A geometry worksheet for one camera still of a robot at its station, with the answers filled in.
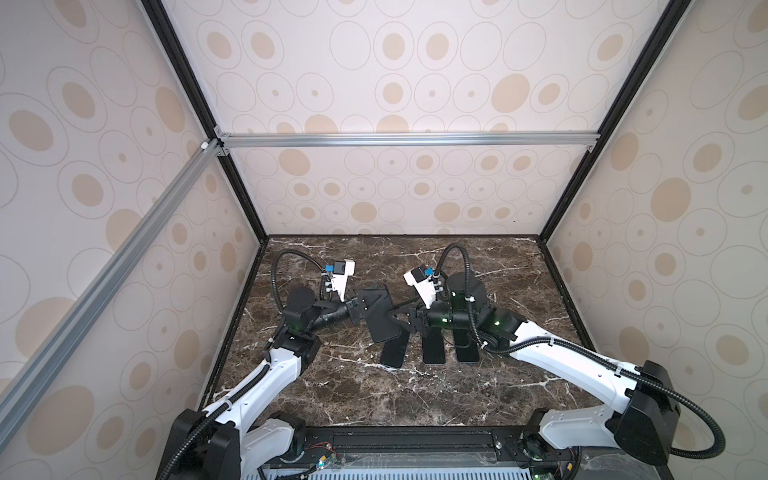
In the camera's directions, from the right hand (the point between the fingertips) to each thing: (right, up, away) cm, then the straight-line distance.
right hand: (394, 312), depth 70 cm
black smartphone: (+12, -14, +20) cm, 27 cm away
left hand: (-1, +4, -3) cm, 5 cm away
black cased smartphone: (0, -15, +18) cm, 23 cm away
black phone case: (-3, -2, -2) cm, 4 cm away
